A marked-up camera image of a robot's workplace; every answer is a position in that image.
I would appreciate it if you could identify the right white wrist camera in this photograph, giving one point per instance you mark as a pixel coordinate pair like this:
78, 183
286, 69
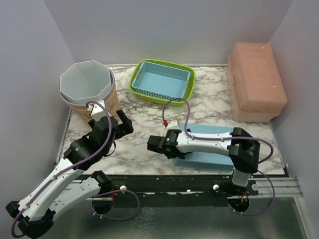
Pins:
171, 124

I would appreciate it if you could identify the green plastic tray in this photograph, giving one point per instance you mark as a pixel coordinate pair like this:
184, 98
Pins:
193, 79

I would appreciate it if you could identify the white octagonal inner bin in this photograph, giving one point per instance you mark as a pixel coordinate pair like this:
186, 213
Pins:
85, 81

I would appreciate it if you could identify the large blue perforated basket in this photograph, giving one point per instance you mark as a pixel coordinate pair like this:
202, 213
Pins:
206, 161

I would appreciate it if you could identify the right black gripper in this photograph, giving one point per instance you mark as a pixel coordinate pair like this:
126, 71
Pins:
179, 155

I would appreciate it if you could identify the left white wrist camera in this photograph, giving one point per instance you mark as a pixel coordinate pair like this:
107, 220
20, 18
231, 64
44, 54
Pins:
96, 112

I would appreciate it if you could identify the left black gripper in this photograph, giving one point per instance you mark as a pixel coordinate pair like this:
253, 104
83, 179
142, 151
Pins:
126, 127

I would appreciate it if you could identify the pink translucent lidded box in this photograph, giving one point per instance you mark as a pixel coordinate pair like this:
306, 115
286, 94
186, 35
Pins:
255, 86

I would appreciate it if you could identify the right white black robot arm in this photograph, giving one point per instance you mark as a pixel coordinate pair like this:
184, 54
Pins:
238, 145

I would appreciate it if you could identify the orange capybara bucket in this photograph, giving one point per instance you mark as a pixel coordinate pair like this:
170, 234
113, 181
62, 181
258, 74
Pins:
111, 103

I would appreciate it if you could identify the small blue perforated basket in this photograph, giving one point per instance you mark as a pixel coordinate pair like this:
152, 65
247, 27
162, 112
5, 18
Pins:
162, 83

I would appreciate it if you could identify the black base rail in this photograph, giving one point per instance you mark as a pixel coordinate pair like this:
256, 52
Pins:
177, 190

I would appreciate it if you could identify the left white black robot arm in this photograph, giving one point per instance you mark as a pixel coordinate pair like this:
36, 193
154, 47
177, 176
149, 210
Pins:
35, 214

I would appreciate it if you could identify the aluminium extrusion rail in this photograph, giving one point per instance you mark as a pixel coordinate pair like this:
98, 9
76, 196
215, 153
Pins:
284, 188

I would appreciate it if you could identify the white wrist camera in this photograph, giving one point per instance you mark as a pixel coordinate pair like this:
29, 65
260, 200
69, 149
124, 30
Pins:
171, 124
96, 112

